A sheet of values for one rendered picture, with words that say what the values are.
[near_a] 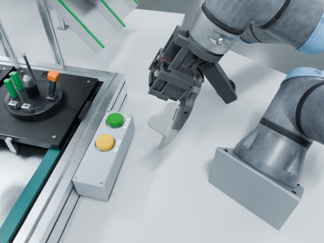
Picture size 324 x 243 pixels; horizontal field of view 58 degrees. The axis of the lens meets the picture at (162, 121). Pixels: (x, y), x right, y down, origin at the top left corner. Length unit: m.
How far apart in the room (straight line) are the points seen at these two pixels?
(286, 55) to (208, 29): 2.41
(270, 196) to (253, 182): 0.04
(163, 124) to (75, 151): 0.24
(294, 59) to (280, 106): 2.17
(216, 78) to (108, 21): 0.54
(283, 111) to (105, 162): 0.38
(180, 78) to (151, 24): 0.81
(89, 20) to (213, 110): 0.45
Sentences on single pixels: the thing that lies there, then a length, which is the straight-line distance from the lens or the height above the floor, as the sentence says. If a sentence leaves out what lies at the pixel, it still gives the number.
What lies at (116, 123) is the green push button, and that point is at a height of 0.97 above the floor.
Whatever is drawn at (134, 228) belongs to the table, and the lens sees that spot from 0.67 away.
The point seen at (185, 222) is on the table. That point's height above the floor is 0.86.
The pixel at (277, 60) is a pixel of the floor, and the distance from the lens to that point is 2.74.
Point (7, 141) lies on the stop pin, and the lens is 0.74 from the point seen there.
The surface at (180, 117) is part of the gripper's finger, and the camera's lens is 0.51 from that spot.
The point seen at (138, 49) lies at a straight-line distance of 1.13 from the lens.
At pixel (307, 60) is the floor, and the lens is 2.84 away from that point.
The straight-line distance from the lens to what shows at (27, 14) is 1.48.
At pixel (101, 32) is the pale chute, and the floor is 1.02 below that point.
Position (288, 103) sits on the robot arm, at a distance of 0.64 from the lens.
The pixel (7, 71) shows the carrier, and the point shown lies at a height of 0.97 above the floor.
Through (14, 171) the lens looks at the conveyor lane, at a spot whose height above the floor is 0.92.
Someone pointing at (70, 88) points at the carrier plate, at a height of 0.97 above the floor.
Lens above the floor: 1.48
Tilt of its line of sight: 47 degrees down
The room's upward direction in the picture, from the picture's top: straight up
